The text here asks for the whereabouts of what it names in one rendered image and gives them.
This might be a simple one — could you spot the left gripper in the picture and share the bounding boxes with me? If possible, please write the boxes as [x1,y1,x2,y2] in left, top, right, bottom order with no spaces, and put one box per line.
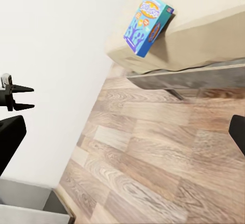
[0,84,35,111]

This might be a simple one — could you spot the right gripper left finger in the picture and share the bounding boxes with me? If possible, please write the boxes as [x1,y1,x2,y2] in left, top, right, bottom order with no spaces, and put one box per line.
[0,115,27,175]

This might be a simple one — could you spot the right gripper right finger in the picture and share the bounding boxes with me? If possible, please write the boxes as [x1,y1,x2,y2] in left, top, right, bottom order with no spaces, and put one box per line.
[229,115,245,156]

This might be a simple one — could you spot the board game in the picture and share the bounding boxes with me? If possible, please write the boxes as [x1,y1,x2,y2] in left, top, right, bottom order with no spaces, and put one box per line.
[124,0,175,58]

